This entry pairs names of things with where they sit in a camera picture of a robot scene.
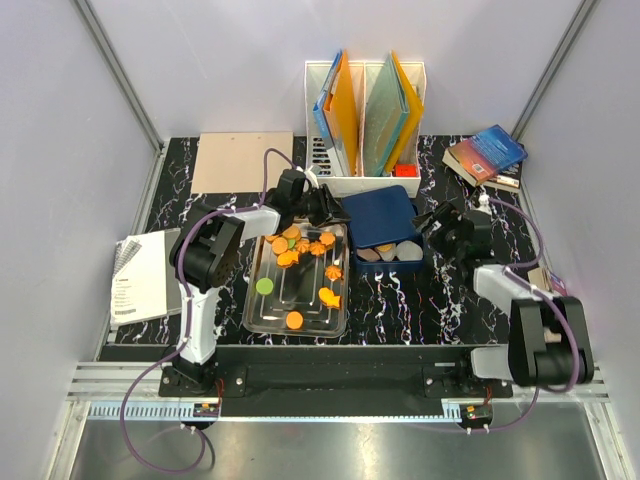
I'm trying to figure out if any yellow folder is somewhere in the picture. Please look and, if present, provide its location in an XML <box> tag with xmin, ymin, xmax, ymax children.
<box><xmin>384</xmin><ymin>51</ymin><xmax>424</xmax><ymax>174</ymax></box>

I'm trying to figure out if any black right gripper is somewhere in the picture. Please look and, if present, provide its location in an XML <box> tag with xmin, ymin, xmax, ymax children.
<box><xmin>410</xmin><ymin>200</ymin><xmax>467</xmax><ymax>260</ymax></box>

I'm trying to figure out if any orange fish cookie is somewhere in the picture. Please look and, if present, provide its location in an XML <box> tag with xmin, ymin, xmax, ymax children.
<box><xmin>318</xmin><ymin>287</ymin><xmax>341</xmax><ymax>309</ymax></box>

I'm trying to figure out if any white file organizer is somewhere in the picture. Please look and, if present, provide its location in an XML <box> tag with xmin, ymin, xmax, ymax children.
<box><xmin>303</xmin><ymin>60</ymin><xmax>429</xmax><ymax>200</ymax></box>

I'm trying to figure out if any white paper cup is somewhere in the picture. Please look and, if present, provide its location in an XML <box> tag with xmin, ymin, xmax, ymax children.
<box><xmin>376</xmin><ymin>243</ymin><xmax>397</xmax><ymax>262</ymax></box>
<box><xmin>395</xmin><ymin>240</ymin><xmax>423</xmax><ymax>262</ymax></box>
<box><xmin>356</xmin><ymin>249</ymin><xmax>381</xmax><ymax>262</ymax></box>

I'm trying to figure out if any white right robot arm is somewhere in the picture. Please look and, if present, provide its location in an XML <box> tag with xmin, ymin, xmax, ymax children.
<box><xmin>412</xmin><ymin>195</ymin><xmax>595</xmax><ymax>397</ymax></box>

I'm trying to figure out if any purple box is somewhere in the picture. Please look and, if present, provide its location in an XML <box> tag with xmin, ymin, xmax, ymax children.
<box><xmin>527</xmin><ymin>267</ymin><xmax>568</xmax><ymax>296</ymax></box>

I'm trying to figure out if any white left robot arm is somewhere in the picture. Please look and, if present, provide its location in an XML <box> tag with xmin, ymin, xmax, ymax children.
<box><xmin>167</xmin><ymin>168</ymin><xmax>350</xmax><ymax>396</ymax></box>

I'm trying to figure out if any blue tin lid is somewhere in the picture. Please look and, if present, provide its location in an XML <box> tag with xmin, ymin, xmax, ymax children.
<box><xmin>341</xmin><ymin>186</ymin><xmax>423</xmax><ymax>249</ymax></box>

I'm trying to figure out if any teal folder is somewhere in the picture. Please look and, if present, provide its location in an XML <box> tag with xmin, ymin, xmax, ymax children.
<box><xmin>363</xmin><ymin>51</ymin><xmax>404</xmax><ymax>177</ymax></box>

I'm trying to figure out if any tan clipboard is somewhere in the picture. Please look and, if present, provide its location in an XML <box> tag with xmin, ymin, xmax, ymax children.
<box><xmin>191</xmin><ymin>131</ymin><xmax>294</xmax><ymax>194</ymax></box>

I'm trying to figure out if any white paper manual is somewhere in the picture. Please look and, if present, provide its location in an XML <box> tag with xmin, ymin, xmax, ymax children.
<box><xmin>110</xmin><ymin>228</ymin><xmax>181</xmax><ymax>327</ymax></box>

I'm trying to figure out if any lower paperback book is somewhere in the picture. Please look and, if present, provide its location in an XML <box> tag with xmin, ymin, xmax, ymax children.
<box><xmin>442</xmin><ymin>149</ymin><xmax>523</xmax><ymax>194</ymax></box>

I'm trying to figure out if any blue folder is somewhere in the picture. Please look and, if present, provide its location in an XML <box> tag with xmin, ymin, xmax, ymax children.
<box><xmin>312</xmin><ymin>49</ymin><xmax>344</xmax><ymax>177</ymax></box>

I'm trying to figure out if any blue paperback book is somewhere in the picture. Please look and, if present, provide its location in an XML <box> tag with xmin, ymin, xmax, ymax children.
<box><xmin>447</xmin><ymin>125</ymin><xmax>528</xmax><ymax>183</ymax></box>

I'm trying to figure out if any blue cookie tin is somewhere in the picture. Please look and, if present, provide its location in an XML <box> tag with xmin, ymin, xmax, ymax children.
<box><xmin>349</xmin><ymin>235</ymin><xmax>424</xmax><ymax>275</ymax></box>

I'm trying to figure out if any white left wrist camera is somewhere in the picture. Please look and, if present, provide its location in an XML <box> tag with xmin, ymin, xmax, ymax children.
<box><xmin>304</xmin><ymin>165</ymin><xmax>320</xmax><ymax>184</ymax></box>

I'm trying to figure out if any steel baking tray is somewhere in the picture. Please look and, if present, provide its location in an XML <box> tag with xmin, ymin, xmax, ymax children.
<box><xmin>243</xmin><ymin>221</ymin><xmax>349</xmax><ymax>338</ymax></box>

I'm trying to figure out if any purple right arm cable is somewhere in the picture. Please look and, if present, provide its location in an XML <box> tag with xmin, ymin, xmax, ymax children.
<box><xmin>459</xmin><ymin>197</ymin><xmax>589</xmax><ymax>434</ymax></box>

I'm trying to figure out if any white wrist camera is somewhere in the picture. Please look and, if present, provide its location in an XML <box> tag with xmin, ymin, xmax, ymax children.
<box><xmin>476</xmin><ymin>194</ymin><xmax>492</xmax><ymax>216</ymax></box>
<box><xmin>304</xmin><ymin>165</ymin><xmax>320</xmax><ymax>184</ymax></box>

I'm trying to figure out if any red small box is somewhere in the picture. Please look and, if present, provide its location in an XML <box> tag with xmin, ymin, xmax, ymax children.
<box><xmin>394</xmin><ymin>164</ymin><xmax>419</xmax><ymax>178</ymax></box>

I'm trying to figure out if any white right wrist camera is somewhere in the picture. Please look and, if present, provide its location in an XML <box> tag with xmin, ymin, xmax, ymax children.
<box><xmin>476</xmin><ymin>194</ymin><xmax>492</xmax><ymax>216</ymax></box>

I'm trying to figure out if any orange folder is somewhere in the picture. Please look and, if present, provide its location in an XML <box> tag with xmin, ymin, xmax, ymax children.
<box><xmin>322</xmin><ymin>49</ymin><xmax>358</xmax><ymax>176</ymax></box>

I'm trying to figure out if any orange star cookie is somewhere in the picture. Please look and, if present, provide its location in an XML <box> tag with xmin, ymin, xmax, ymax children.
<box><xmin>277</xmin><ymin>250</ymin><xmax>300</xmax><ymax>268</ymax></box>

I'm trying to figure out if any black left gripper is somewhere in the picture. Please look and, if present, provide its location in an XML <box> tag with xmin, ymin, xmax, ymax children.
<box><xmin>292</xmin><ymin>185</ymin><xmax>351</xmax><ymax>229</ymax></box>

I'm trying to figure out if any green round cookie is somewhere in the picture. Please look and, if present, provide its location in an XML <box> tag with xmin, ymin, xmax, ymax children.
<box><xmin>255</xmin><ymin>277</ymin><xmax>274</xmax><ymax>296</ymax></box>

